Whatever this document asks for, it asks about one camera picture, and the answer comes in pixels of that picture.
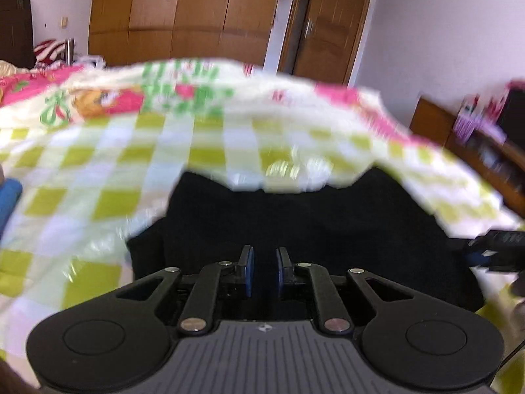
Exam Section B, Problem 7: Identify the blue folded cloth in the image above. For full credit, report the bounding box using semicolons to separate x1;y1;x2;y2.
0;180;24;236

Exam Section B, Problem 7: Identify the black fuzzy sweater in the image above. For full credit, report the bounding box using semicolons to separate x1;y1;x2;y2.
126;166;485;321

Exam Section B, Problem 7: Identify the wooden wardrobe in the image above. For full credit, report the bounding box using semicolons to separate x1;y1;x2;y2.
88;0;286;69

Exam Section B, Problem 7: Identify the wooden door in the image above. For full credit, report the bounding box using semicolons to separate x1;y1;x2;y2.
279;0;376;88

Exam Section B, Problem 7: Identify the checked cartoon print bed quilt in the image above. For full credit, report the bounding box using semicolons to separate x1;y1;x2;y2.
0;57;525;394

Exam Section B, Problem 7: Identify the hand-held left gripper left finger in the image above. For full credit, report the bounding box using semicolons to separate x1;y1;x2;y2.
116;245;256;335

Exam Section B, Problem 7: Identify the red white striped pillow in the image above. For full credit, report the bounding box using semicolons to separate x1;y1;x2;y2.
33;39;68;67

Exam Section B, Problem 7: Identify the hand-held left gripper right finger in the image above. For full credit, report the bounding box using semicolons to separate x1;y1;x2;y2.
274;247;416;335

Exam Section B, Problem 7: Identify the wooden nightstand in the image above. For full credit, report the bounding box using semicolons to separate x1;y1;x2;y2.
409;96;525;216

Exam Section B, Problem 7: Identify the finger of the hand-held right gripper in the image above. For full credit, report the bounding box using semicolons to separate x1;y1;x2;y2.
465;230;525;274

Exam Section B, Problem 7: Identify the dark wooden headboard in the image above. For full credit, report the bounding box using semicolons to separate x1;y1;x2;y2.
0;0;36;70

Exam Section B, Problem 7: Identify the purple patterned cloth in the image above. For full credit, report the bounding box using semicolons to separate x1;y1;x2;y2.
454;94;506;141

